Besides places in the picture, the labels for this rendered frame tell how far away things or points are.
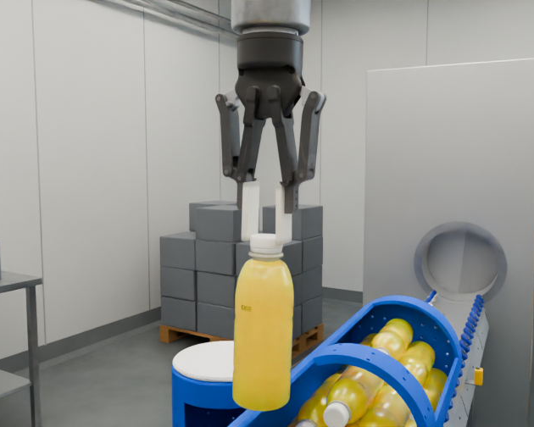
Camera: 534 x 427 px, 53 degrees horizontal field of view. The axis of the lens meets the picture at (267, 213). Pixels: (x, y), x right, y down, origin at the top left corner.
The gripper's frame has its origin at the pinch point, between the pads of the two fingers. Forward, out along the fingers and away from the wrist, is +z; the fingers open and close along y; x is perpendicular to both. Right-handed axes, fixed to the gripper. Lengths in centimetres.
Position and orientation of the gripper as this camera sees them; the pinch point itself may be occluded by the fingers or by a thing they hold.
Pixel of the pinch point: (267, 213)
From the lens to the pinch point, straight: 63.7
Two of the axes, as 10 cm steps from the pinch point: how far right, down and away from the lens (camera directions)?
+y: -8.9, -0.7, 4.5
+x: -4.6, 1.0, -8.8
